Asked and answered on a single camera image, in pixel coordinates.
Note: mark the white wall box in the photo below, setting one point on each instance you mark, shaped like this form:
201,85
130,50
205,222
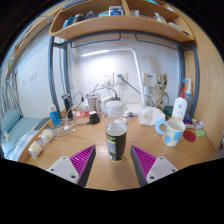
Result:
149,80

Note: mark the white wall socket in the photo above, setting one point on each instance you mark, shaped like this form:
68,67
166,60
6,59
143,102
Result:
124,76
106,79

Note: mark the black charger block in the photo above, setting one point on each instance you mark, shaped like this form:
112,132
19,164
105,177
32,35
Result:
94,118

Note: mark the white mug with blue map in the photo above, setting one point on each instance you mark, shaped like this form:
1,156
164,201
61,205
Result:
174,133

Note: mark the wooden shelf unit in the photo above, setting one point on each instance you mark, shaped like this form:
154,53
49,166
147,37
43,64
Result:
116,24

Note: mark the brown tree figurine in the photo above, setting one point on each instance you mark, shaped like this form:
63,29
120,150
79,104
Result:
160,90

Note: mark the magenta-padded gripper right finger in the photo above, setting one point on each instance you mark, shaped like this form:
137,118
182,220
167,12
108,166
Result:
144,160

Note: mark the clear bottle with dark label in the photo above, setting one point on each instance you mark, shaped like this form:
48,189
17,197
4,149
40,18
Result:
116,141

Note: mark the white lotion bottle red pump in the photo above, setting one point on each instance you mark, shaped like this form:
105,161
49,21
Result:
179,108

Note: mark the small white mouse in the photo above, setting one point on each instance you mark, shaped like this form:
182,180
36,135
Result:
126,114

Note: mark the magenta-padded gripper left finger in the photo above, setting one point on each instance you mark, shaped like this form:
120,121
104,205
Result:
83,160

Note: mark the black electric shaver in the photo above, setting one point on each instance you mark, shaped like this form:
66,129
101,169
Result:
68,105

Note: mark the teal pillow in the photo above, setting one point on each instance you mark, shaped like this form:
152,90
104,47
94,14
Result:
10,120

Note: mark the white power adapter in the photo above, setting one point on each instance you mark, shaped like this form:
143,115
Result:
107,101

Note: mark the blue wash bottle bent nozzle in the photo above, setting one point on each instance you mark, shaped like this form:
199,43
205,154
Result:
188,98

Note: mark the green plastic packet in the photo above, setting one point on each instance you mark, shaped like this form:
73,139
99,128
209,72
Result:
201,133

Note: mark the small clear jar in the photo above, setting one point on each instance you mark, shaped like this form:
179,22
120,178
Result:
46,135
35,149

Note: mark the white tissue bag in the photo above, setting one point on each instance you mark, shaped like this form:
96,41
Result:
150,116

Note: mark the blue bottle with white cap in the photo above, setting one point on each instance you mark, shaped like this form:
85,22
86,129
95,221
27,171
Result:
54,117

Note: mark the steel tumbler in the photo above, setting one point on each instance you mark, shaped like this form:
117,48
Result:
92,103

